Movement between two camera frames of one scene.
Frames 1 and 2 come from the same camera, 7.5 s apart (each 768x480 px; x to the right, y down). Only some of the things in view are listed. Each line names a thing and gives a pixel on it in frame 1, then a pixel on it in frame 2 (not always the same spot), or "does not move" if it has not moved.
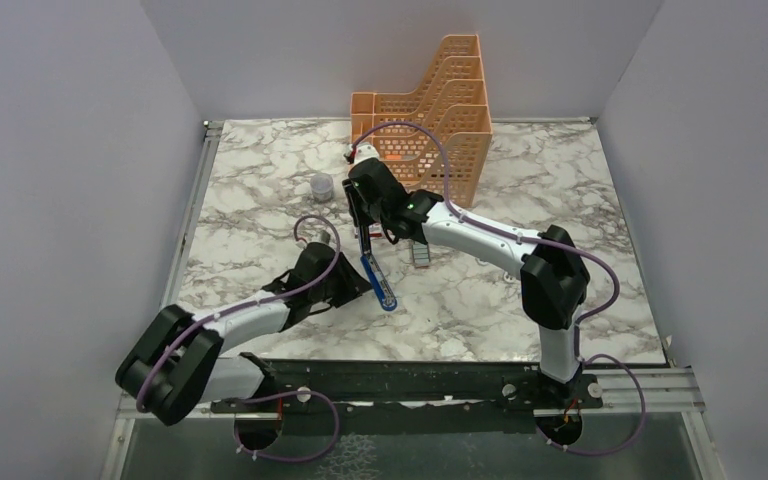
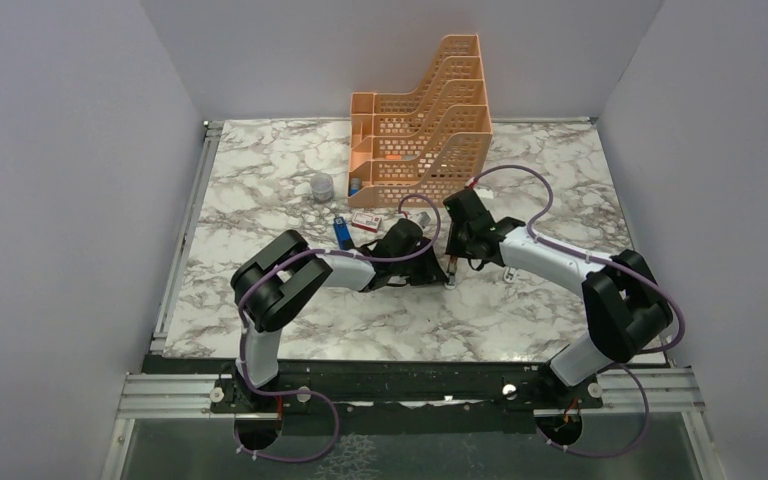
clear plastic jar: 322,188 does not move
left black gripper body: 339,287 to 417,271
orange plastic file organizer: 439,140 does not move
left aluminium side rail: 191,210 does not move
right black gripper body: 359,211 to 457,243
